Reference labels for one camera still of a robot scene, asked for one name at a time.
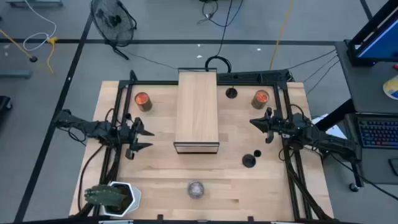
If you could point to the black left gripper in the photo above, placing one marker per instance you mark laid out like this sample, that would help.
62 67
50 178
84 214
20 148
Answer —
132 137

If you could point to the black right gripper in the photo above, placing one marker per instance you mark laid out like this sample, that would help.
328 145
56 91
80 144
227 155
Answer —
280 126

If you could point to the orange candle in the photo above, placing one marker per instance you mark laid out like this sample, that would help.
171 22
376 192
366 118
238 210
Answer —
260 99
142 99

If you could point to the black candlestick holder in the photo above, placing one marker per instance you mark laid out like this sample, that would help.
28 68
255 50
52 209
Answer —
248 160
231 93

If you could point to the clear glass white candle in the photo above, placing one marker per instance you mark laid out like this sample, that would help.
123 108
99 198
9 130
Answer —
196 189

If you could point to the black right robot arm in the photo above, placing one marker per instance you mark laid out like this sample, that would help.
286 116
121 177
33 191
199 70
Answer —
335 144

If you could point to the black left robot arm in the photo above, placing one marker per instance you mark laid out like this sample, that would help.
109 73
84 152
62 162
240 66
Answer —
93 129

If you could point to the white hexagonal plant pot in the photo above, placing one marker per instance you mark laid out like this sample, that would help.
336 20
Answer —
135 196

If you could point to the green cactus plant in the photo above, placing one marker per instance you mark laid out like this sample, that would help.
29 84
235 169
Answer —
102 196

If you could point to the white paper sheet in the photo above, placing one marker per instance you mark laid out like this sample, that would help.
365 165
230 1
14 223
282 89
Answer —
337 130

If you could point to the small black table clamp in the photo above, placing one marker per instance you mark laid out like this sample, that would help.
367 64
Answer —
250 218
160 217

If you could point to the grey computer desk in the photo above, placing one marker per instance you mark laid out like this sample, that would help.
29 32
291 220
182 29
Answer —
367 90

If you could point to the black caster wheel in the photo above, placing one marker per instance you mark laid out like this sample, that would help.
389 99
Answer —
354 187

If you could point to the black backlit keyboard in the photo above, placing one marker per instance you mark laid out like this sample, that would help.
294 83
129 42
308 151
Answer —
379 133

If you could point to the black floor fan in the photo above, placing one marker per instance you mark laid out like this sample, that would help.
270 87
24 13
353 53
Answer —
113 21

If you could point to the yellow blue round disc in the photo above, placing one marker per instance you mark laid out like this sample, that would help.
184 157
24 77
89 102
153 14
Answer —
391 88

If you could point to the black object on floor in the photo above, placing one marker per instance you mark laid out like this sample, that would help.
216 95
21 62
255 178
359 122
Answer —
4 103

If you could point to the grey metal stand foot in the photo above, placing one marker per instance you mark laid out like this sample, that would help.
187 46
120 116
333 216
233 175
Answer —
34 3
15 73

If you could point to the computer monitor blue screen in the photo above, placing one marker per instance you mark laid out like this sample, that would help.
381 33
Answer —
382 43

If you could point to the wooden shelf riser black frame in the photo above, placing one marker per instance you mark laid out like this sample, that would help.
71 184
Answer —
196 109

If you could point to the black aluminium table frame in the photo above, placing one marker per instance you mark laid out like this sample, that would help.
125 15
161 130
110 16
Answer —
168 83

